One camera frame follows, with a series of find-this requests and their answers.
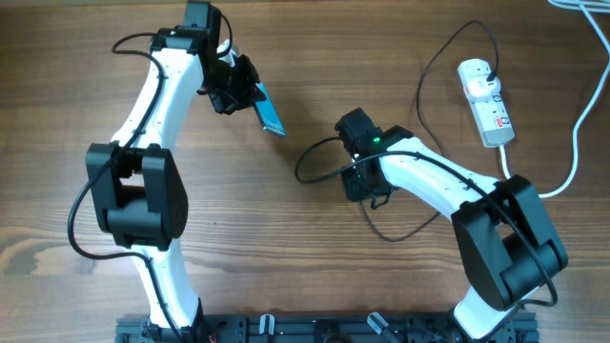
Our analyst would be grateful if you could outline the turquoise screen smartphone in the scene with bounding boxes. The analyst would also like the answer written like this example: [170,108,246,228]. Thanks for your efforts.
[254,82,286,137]

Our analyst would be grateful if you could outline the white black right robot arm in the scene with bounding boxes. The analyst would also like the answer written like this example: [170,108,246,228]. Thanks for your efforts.
[335,108,568,342]

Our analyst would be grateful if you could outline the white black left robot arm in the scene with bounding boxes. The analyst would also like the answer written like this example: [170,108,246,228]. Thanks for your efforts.
[67,1,285,342]

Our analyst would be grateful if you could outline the white charger adapter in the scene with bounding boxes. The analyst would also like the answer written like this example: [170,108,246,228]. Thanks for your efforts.
[463,76,501,103]

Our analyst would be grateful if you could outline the white power strip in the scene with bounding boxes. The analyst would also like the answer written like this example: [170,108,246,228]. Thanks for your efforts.
[457,59,515,148]

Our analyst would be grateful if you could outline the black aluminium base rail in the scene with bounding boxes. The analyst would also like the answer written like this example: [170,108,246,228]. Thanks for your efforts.
[114,313,540,343]

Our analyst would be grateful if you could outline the white power strip cord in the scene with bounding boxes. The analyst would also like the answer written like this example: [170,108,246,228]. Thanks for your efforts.
[498,0,610,199]

